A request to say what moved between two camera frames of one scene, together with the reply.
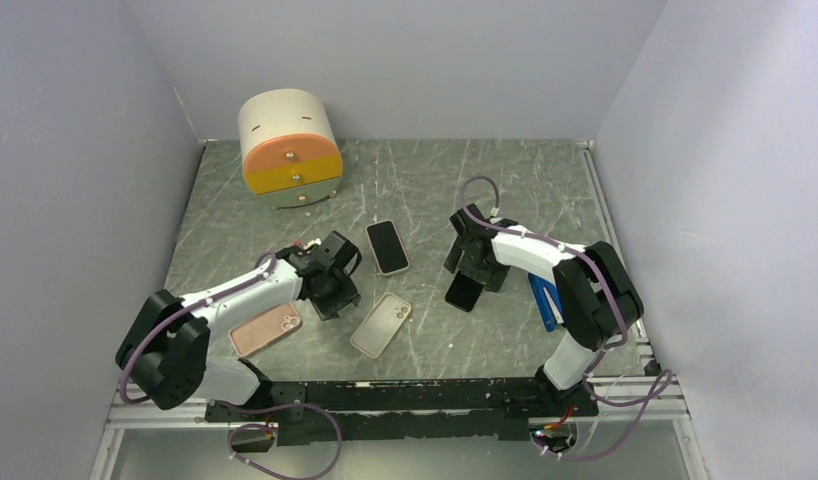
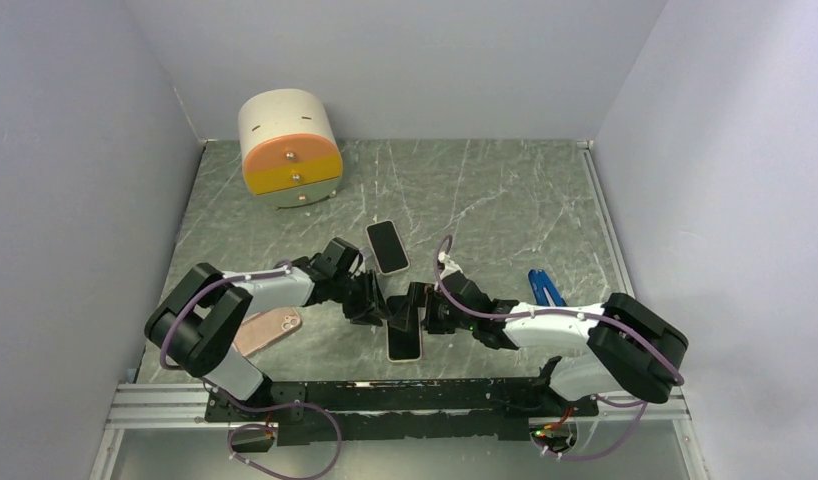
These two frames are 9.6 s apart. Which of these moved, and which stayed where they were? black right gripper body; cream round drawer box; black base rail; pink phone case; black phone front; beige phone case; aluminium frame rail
Moved: black right gripper body; beige phone case
Stayed: black base rail; black phone front; aluminium frame rail; pink phone case; cream round drawer box
